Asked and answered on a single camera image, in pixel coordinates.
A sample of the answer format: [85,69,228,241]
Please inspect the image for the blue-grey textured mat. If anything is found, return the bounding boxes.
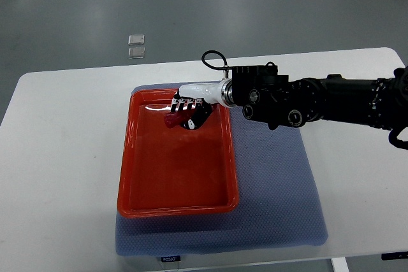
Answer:
[115,108,328,257]

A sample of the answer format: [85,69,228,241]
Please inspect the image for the black mat label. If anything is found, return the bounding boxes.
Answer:
[161,255,181,263]

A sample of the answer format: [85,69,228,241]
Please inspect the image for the black cable loop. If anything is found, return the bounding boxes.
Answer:
[201,50,231,80]

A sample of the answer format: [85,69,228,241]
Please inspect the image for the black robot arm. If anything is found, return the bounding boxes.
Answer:
[230,62,407,149]

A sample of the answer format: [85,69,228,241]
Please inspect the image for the red plastic tray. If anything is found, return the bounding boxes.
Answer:
[117,85,239,218]

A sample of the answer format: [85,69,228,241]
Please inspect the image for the upper metal floor plate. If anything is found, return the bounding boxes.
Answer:
[128,34,145,46]

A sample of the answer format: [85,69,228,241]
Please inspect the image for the white table leg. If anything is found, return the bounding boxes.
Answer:
[330,257,350,272]

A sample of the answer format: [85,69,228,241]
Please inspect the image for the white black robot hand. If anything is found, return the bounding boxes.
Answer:
[170,79,235,130]

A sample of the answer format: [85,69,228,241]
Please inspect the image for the red pepper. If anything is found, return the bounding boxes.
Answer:
[164,110,195,128]

